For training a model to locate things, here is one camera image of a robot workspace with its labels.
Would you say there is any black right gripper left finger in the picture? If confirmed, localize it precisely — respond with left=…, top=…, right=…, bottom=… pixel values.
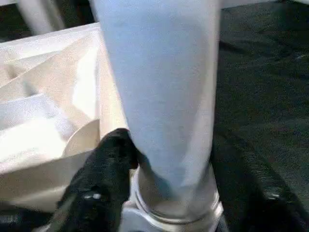
left=46, top=128, right=140, bottom=232

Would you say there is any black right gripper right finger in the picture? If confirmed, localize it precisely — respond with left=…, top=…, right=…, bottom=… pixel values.
left=210, top=133, right=309, bottom=232

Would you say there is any white plastic table top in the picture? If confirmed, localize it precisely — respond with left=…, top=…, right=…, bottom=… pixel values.
left=0, top=22, right=228, bottom=232

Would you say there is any white plastic table leg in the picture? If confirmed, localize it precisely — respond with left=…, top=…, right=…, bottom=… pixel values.
left=89, top=0, right=224, bottom=224
left=18, top=0, right=66, bottom=35

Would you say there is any black work mat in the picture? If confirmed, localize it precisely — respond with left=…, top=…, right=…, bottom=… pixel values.
left=0, top=0, right=309, bottom=228

